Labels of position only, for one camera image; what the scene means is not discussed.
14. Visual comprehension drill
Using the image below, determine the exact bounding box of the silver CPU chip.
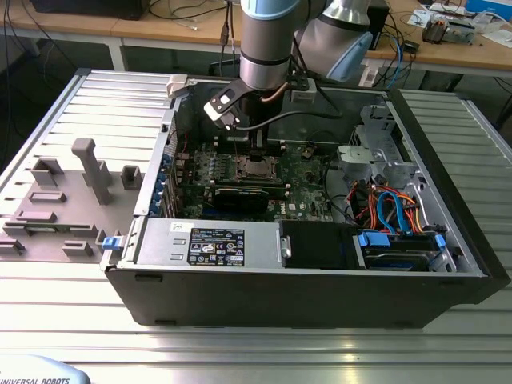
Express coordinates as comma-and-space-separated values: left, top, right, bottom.
245, 160, 270, 176

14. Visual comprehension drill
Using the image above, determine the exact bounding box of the metal socket cover frame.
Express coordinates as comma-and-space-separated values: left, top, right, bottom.
236, 155, 278, 180

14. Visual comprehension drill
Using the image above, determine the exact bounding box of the copper finned CPU cooler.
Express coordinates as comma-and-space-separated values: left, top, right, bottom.
422, 14, 448, 45

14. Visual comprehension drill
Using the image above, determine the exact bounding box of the beige case latch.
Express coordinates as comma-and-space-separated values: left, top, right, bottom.
165, 74, 190, 99

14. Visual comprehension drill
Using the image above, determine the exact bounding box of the black graphics card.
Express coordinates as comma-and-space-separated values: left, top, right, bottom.
213, 186, 270, 214

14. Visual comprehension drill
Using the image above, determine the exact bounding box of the green motherboard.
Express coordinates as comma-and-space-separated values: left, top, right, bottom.
171, 138, 343, 225

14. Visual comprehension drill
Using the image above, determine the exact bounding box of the wooden desk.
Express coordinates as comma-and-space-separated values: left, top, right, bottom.
0, 0, 155, 71
111, 0, 512, 77

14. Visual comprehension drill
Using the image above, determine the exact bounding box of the white labelled box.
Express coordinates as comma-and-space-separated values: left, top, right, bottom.
358, 62, 380, 88

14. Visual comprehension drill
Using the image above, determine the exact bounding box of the silver metal drive cage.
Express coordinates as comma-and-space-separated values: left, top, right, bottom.
338, 104, 427, 193

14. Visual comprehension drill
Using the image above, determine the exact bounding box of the grey power supply unit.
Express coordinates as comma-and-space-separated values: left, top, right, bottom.
134, 218, 283, 270

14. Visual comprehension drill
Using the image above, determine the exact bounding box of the hard disk in blue carrier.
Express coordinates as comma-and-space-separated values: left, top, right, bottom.
357, 228, 448, 274

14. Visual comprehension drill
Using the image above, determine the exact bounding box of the black PC case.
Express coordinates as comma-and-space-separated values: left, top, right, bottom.
99, 74, 512, 330

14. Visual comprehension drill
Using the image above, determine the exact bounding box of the printed paper leaflet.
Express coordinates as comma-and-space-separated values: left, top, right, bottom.
407, 7, 432, 28

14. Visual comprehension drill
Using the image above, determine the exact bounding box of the black computer box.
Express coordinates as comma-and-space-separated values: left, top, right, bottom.
30, 0, 144, 22

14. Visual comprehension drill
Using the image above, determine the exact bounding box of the grey parts rack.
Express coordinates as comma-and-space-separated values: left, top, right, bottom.
0, 138, 146, 264

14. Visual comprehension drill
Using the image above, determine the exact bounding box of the silver metal device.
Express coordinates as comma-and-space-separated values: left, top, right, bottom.
444, 18, 478, 46

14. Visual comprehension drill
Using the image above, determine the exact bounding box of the green RAM stick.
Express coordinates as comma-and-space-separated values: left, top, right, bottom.
22, 226, 72, 234

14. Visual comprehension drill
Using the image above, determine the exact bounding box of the white paper sheet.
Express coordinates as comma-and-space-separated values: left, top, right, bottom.
481, 23, 512, 50

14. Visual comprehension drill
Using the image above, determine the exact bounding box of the blue cardboard box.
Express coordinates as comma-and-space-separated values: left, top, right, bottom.
465, 0, 512, 16

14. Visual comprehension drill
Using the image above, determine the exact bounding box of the black camera cable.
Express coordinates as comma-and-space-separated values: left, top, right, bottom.
235, 110, 344, 132

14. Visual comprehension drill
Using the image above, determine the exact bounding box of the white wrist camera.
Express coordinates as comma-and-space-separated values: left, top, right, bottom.
202, 90, 244, 132

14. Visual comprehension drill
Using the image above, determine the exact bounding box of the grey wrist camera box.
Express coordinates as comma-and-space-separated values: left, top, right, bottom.
288, 76, 320, 104

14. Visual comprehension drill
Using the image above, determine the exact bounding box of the thick black wire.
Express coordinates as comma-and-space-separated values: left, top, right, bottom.
321, 158, 355, 224

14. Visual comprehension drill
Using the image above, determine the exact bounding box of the red wire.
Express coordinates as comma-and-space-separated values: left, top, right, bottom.
344, 180, 375, 223

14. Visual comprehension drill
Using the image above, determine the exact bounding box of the blue cable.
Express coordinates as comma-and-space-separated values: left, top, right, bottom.
393, 38, 413, 90

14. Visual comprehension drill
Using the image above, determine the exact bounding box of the blue wire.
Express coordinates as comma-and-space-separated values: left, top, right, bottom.
375, 190, 414, 236

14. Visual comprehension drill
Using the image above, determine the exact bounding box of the orange wire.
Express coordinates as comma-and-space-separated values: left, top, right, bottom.
394, 194, 423, 235

